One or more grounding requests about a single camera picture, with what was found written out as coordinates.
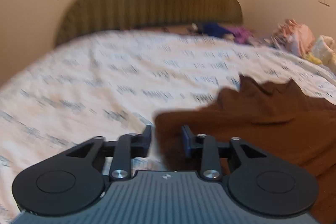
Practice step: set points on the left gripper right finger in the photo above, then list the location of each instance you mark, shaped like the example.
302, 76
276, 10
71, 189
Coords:
203, 150

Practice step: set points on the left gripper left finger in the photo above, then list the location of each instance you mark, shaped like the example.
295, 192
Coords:
126, 148

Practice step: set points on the brown cloth garment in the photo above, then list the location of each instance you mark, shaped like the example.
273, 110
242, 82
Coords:
277, 118

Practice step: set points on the peach pink clothes pile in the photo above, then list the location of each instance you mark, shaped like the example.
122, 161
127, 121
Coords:
293, 37

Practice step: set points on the white script-print bed cover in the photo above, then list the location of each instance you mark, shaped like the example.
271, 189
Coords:
112, 83

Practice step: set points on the purple pink garment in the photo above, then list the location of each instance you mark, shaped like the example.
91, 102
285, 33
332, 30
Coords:
241, 34

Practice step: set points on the blue garment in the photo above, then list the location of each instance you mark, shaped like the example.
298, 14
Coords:
213, 29

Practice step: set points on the yellow cloth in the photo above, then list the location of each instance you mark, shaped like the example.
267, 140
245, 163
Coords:
311, 58

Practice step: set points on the cream yellow blanket pile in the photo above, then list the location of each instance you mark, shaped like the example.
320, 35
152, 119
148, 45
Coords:
325, 50

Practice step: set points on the wall switch plate right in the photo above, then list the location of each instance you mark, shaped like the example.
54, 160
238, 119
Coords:
325, 2

